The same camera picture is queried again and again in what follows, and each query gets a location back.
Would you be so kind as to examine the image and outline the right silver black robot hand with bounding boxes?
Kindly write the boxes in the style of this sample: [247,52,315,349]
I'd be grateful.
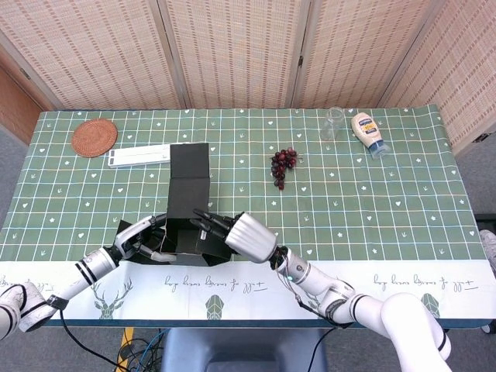
[189,208,278,264]

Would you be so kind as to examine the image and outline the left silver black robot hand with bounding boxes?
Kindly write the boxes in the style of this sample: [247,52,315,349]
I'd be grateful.
[112,215,175,264]

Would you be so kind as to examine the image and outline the black cardboard box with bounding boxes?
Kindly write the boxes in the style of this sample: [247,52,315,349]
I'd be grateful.
[115,142,233,267]

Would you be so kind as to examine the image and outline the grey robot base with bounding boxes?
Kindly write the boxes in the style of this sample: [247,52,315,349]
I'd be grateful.
[160,328,329,372]

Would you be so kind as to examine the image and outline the green checked deer tablecloth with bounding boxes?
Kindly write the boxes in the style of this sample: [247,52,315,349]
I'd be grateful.
[0,104,490,322]

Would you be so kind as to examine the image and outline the white folded stand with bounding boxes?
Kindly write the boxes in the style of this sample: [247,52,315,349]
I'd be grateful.
[108,143,174,169]

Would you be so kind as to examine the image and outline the dark red grape bunch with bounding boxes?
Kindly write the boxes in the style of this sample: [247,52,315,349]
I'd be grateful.
[269,146,299,190]

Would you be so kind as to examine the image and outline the round brown woven coaster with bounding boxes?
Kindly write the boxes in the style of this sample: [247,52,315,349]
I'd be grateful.
[71,119,119,158]

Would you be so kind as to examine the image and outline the clear glass cup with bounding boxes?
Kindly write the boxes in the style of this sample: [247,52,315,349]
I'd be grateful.
[319,107,345,141]

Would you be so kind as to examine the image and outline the white mayonnaise squeeze bottle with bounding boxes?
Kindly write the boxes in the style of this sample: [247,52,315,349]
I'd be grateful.
[350,111,391,160]

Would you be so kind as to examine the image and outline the brown wooden door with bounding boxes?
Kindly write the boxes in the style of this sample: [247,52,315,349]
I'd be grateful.
[0,65,46,144]

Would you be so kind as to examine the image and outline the bamboo folding screen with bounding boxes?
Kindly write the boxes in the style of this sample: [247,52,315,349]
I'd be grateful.
[0,0,496,156]

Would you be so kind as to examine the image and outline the white shoe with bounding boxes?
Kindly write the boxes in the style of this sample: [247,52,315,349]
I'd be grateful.
[479,229,496,274]

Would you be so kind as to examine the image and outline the blue floor cable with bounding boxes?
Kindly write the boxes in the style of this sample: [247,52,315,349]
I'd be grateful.
[139,329,170,372]

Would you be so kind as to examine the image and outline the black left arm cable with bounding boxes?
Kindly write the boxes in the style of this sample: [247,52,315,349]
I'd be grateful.
[57,305,121,367]

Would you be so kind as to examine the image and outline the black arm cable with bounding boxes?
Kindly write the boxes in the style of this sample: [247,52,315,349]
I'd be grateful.
[57,305,121,367]
[294,296,338,372]

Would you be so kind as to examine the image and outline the black floor cables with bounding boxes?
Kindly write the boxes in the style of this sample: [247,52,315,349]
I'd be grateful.
[117,336,164,372]

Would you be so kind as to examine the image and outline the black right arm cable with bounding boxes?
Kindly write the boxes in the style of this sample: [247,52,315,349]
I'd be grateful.
[294,296,338,372]

